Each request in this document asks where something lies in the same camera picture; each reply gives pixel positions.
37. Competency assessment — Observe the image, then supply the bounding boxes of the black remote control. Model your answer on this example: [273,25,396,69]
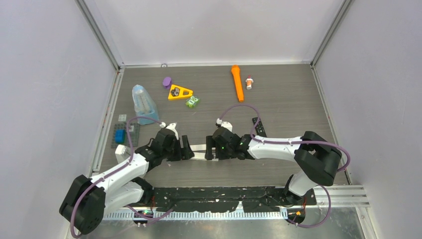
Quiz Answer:
[252,117,267,137]

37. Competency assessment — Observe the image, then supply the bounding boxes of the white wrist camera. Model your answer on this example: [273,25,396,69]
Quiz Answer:
[159,122,179,140]
[216,119,233,132]

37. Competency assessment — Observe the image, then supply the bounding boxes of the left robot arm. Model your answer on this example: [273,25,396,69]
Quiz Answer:
[59,127,194,235]

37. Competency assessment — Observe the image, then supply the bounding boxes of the blue transparent plastic container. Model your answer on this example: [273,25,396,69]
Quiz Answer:
[132,85,159,121]

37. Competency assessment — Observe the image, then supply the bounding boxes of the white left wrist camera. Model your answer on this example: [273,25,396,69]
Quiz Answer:
[159,122,179,140]

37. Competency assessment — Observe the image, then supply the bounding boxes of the purple cylinder toy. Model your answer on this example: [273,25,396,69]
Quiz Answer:
[162,77,172,89]

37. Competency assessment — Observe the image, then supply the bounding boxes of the green owl toy block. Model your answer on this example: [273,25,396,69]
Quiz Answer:
[186,96,200,108]

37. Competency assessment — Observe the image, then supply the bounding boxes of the grey lego small plate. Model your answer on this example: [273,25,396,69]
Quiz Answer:
[118,115,127,122]

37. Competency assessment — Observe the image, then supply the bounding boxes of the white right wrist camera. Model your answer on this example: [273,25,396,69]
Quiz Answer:
[216,119,233,132]

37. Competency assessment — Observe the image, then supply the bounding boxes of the grey lego baseplate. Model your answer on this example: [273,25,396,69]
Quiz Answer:
[110,122,140,148]

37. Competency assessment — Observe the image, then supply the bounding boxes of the blue lego brick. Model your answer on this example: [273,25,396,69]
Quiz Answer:
[114,129,126,144]

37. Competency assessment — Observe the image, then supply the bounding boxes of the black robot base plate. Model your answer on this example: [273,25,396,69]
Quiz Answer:
[145,186,317,213]

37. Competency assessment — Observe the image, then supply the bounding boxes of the yellow triangle shape toy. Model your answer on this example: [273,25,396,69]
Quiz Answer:
[168,84,194,101]

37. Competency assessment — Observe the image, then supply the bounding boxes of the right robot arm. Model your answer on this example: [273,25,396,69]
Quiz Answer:
[207,126,342,205]

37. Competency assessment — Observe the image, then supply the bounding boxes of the white rectangular thermometer device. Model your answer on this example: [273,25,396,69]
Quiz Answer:
[191,144,218,162]

